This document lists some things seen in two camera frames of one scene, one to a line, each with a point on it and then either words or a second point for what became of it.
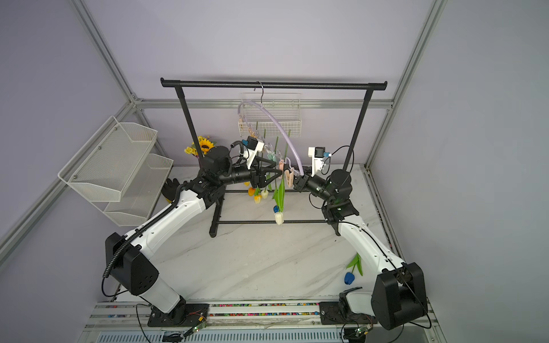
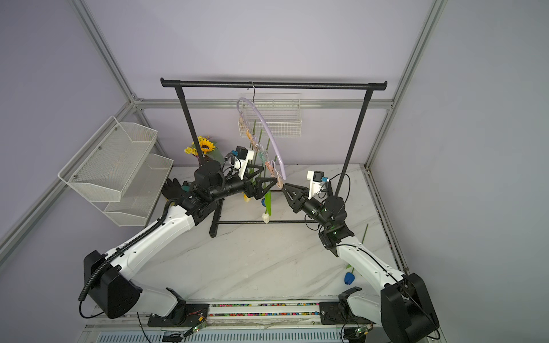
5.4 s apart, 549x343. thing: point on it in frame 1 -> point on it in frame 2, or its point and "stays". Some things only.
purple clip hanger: (271, 153) -> (266, 159)
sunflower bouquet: (204, 144) stays
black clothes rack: (181, 83) stays
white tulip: (279, 201) -> (267, 193)
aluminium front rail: (127, 321) stays
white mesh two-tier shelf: (121, 171) stays
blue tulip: (349, 277) stays
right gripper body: (319, 186) -> (299, 204)
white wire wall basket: (285, 108) stays
